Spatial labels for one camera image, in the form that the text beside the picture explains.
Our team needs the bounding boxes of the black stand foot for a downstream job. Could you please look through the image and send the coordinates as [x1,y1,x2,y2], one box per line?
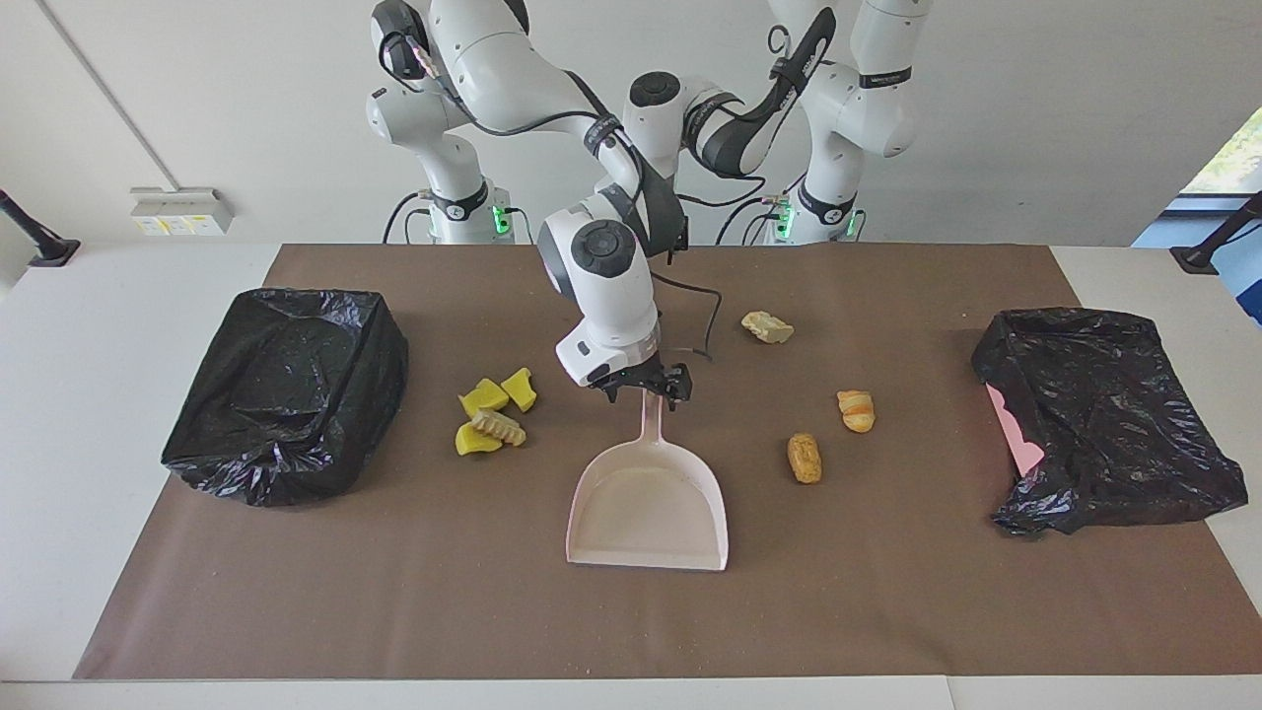
[1169,190,1262,275]
[0,187,82,269]

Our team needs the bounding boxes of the crumpled black trash bag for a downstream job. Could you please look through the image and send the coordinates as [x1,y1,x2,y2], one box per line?
[971,307,1249,537]

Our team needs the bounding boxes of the toy croissant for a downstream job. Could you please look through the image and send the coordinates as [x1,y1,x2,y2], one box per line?
[836,389,876,434]

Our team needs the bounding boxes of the white wall cable duct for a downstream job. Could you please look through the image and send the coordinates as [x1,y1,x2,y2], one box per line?
[35,0,183,193]

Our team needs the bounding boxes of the brown table mat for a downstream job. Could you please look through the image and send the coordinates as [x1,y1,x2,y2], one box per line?
[71,244,1262,681]

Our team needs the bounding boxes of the blue panel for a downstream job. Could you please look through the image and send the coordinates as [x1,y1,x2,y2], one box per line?
[1215,225,1262,328]

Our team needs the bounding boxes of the beige ridged food piece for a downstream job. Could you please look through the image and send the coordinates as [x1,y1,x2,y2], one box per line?
[470,408,527,448]

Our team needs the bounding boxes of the pale beige food chunk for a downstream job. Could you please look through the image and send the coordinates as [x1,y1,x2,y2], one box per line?
[740,311,796,345]

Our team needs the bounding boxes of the brown toy bread loaf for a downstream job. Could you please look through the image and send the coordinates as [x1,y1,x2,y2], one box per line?
[786,432,823,485]

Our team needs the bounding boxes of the pale pink dustpan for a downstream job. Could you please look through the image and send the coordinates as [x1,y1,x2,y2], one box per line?
[565,388,730,573]

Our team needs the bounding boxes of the window pane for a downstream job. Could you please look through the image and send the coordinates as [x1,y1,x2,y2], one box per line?
[1178,106,1262,196]

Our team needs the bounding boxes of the white wall socket box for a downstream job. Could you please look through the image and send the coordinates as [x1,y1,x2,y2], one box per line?
[130,186,235,238]

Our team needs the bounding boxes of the black bag covered bin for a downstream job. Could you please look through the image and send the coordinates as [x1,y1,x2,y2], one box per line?
[161,287,410,509]

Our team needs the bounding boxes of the pink plastic bin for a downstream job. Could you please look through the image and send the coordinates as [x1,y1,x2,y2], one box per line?
[986,383,1046,479]

